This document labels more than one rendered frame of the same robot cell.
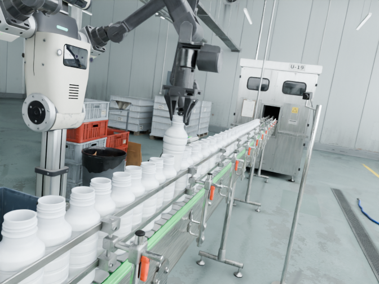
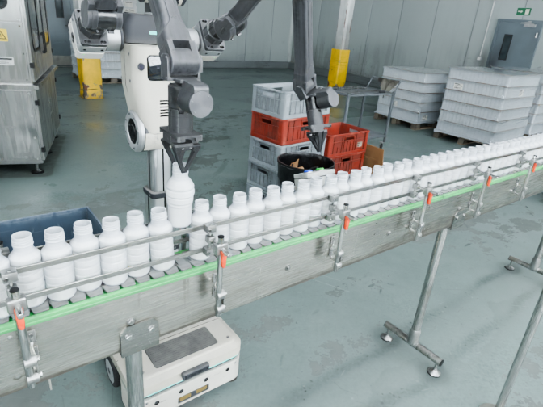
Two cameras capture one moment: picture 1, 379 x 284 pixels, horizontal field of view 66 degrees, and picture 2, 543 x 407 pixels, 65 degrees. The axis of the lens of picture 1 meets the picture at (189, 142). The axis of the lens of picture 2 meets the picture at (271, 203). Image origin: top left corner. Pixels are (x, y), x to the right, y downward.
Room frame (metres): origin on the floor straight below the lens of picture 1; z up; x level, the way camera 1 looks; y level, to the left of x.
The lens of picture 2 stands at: (0.16, -0.69, 1.61)
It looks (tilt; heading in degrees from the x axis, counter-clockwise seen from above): 23 degrees down; 33
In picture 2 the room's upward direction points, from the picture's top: 5 degrees clockwise
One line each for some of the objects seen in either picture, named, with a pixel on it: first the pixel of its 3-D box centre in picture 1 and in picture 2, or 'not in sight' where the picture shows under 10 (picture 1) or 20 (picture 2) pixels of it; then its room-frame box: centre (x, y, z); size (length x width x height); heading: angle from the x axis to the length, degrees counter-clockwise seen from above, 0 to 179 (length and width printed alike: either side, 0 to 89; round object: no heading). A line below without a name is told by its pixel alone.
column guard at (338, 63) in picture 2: not in sight; (337, 72); (10.37, 4.36, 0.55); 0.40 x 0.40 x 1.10; 72
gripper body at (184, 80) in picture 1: (183, 80); (180, 123); (0.85, 0.04, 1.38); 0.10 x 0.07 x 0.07; 72
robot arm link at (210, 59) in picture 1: (202, 48); (190, 84); (0.84, 0.00, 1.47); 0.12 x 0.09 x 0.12; 73
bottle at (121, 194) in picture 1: (118, 212); (58, 263); (0.57, 0.13, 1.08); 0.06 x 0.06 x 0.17
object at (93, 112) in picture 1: (80, 109); (292, 99); (3.35, 1.29, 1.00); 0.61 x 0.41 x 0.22; 170
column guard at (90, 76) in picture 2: not in sight; (89, 66); (4.92, 6.72, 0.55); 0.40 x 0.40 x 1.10; 72
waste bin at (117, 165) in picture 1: (102, 181); (301, 198); (2.94, 0.85, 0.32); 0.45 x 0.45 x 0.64
